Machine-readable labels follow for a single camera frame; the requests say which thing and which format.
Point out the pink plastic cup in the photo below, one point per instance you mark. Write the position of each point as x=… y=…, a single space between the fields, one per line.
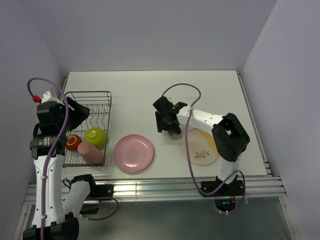
x=89 y=153

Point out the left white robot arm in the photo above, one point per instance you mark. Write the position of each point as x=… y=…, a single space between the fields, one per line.
x=55 y=218

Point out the orange ceramic mug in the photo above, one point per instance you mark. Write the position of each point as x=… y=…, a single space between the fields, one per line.
x=73 y=141

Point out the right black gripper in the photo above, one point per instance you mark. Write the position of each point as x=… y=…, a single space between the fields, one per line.
x=161 y=126

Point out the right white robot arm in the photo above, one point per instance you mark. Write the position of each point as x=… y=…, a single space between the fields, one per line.
x=230 y=137

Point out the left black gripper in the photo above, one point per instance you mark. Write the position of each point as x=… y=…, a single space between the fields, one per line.
x=79 y=113

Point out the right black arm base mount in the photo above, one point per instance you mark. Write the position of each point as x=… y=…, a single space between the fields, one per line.
x=227 y=198

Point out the pink plastic plate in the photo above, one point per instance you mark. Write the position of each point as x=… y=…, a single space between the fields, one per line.
x=133 y=153

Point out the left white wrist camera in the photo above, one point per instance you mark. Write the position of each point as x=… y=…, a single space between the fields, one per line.
x=48 y=96

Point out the cream floral plate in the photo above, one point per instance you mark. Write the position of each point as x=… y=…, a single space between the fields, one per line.
x=202 y=147

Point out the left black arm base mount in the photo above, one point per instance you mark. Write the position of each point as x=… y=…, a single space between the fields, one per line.
x=100 y=195

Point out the aluminium table edge rail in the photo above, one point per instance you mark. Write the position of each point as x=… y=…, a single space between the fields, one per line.
x=182 y=189

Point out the lime green bowl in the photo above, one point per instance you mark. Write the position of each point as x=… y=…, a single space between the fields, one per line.
x=96 y=136

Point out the speckled ceramic small cup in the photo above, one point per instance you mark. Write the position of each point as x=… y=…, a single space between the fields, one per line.
x=175 y=134

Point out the wire dish rack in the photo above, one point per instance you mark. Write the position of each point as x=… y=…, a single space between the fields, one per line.
x=99 y=103

